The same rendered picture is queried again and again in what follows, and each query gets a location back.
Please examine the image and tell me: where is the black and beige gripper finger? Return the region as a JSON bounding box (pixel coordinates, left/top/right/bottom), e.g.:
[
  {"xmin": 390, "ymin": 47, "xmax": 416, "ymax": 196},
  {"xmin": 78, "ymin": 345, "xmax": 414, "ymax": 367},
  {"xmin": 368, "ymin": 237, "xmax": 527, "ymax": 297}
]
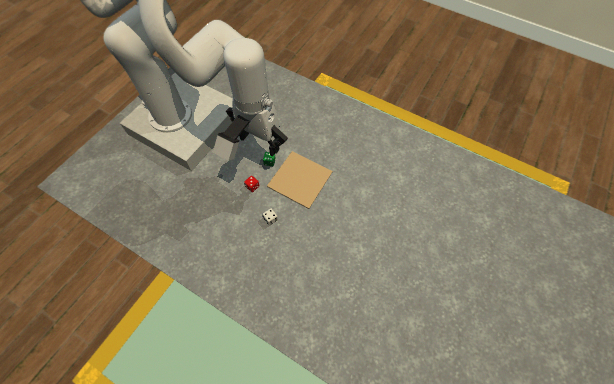
[
  {"xmin": 267, "ymin": 125, "xmax": 288, "ymax": 157},
  {"xmin": 226, "ymin": 108, "xmax": 249, "ymax": 141}
]

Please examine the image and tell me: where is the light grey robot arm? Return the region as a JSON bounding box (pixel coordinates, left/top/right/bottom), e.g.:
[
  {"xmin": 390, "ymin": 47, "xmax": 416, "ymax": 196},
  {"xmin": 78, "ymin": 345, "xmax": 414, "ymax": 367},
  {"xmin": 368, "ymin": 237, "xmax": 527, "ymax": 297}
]
[{"xmin": 80, "ymin": 0, "xmax": 273, "ymax": 161}]

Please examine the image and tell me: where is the white die with black pips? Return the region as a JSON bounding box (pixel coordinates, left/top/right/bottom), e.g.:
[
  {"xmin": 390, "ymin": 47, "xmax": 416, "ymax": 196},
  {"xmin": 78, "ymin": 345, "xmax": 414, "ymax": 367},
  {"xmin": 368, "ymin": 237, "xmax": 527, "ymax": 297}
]
[{"xmin": 263, "ymin": 208, "xmax": 278, "ymax": 225}]

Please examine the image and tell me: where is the red die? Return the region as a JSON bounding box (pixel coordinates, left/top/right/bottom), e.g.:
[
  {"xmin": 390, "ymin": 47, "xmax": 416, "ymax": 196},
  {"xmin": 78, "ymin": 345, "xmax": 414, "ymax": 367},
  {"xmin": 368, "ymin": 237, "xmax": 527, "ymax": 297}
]
[{"xmin": 244, "ymin": 176, "xmax": 259, "ymax": 192}]

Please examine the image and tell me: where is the green die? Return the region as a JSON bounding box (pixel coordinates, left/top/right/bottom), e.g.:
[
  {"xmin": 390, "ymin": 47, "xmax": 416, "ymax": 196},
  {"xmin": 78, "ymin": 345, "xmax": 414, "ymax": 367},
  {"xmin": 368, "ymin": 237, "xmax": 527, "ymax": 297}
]
[{"xmin": 263, "ymin": 152, "xmax": 276, "ymax": 166}]

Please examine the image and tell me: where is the tan flat mat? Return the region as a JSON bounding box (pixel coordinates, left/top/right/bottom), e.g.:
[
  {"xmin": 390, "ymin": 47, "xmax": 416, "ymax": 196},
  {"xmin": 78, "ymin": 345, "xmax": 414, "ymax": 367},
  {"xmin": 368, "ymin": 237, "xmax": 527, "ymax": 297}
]
[{"xmin": 267, "ymin": 151, "xmax": 332, "ymax": 209}]

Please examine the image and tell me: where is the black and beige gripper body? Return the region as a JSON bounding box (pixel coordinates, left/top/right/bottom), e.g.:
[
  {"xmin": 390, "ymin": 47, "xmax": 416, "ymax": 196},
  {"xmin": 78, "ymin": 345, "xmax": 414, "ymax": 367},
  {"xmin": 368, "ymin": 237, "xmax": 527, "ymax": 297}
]
[{"xmin": 232, "ymin": 99, "xmax": 279, "ymax": 141}]

